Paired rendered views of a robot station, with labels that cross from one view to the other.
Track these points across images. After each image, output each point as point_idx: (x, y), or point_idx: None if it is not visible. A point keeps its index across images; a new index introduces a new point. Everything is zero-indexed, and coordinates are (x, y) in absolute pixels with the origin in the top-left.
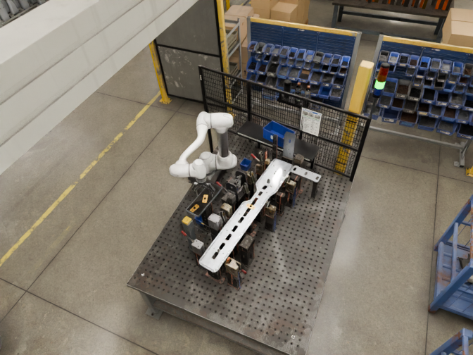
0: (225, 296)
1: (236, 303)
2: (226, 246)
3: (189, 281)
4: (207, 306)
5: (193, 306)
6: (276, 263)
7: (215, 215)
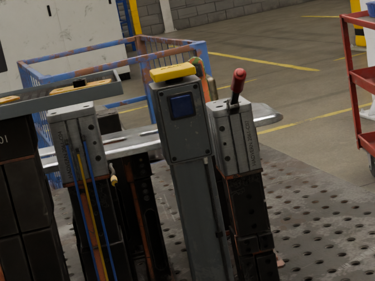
0: (282, 216)
1: (271, 200)
2: (148, 130)
3: (360, 268)
4: (354, 212)
5: None
6: (73, 232)
7: (57, 109)
